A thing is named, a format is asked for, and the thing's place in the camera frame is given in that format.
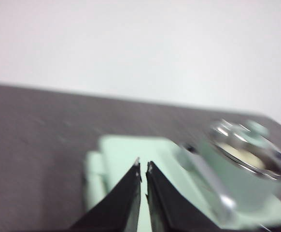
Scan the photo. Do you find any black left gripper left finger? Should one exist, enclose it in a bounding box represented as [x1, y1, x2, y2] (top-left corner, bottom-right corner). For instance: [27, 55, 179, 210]
[69, 157, 143, 232]

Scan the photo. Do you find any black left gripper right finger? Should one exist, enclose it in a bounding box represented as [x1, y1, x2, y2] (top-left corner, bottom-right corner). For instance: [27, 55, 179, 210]
[145, 160, 218, 232]

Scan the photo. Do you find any plain white steamed bun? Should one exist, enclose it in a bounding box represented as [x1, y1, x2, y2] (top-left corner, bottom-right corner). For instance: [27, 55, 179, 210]
[217, 142, 265, 170]

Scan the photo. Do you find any glass pot lid green knob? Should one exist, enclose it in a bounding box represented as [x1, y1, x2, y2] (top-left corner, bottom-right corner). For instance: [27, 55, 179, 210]
[209, 119, 281, 181]

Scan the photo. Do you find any green breakfast machine base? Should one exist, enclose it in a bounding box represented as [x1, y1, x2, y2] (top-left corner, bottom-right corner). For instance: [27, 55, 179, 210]
[84, 135, 281, 230]

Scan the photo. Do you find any green griddle cover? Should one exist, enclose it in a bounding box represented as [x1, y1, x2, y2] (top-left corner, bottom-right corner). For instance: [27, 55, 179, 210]
[98, 135, 216, 218]

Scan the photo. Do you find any silver arched cover handle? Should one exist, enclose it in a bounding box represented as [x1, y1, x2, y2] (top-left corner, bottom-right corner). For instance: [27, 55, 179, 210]
[176, 142, 238, 223]

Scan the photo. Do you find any green pot with side handle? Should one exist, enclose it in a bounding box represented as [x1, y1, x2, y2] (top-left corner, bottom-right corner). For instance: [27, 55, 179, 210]
[198, 118, 281, 214]

